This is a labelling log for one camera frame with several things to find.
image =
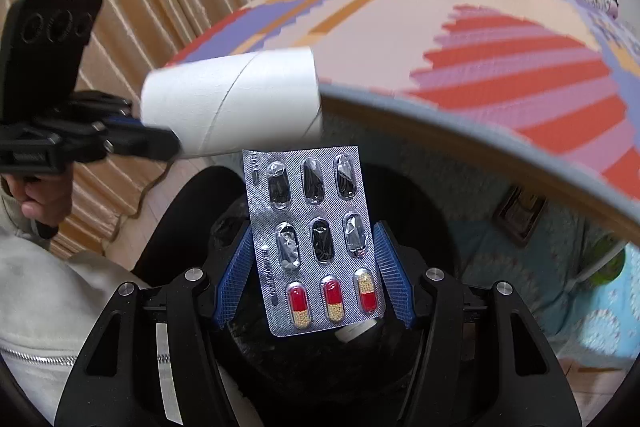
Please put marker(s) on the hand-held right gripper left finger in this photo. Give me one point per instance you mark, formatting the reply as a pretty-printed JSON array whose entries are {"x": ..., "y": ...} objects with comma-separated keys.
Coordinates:
[{"x": 235, "y": 277}]

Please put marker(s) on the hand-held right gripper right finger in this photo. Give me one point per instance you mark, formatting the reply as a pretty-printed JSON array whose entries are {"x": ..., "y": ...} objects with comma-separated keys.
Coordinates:
[{"x": 392, "y": 277}]

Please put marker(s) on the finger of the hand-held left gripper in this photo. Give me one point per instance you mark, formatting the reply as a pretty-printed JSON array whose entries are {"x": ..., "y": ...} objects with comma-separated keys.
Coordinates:
[
  {"x": 122, "y": 119},
  {"x": 145, "y": 144}
]

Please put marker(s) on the black trash bin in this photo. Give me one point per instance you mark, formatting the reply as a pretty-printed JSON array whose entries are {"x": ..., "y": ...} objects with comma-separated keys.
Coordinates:
[{"x": 425, "y": 217}]

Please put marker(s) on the silver pill blister pack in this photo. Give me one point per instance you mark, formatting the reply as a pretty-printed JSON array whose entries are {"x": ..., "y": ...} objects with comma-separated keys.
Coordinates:
[{"x": 310, "y": 257}]

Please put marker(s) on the white paper tube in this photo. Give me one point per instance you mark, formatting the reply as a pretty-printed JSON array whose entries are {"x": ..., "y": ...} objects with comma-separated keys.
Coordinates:
[{"x": 225, "y": 102}]

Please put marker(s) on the person's left forearm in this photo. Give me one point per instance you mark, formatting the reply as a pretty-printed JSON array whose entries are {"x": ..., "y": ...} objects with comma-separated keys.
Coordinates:
[{"x": 20, "y": 227}]

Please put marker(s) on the person's left hand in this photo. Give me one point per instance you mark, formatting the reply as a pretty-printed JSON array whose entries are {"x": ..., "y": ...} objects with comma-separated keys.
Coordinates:
[{"x": 40, "y": 202}]

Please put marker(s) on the grey-edged table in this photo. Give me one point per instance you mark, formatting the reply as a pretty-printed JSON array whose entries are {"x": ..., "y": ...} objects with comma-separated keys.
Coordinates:
[{"x": 475, "y": 137}]

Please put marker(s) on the person's white jacket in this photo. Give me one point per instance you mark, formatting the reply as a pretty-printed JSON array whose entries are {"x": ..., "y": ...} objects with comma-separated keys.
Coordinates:
[{"x": 50, "y": 317}]

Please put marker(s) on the blue floral bed sheet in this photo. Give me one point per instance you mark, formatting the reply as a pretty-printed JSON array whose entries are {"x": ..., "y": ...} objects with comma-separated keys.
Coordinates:
[{"x": 595, "y": 327}]

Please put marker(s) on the green plastic object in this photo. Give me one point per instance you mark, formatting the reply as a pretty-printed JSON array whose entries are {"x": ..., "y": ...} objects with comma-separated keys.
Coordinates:
[{"x": 612, "y": 274}]

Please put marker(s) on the colourful foam mat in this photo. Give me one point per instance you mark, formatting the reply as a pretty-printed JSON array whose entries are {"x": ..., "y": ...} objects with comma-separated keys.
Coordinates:
[{"x": 500, "y": 57}]

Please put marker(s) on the dark square frame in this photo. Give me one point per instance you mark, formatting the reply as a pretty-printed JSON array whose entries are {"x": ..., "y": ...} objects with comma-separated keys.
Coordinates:
[{"x": 520, "y": 214}]

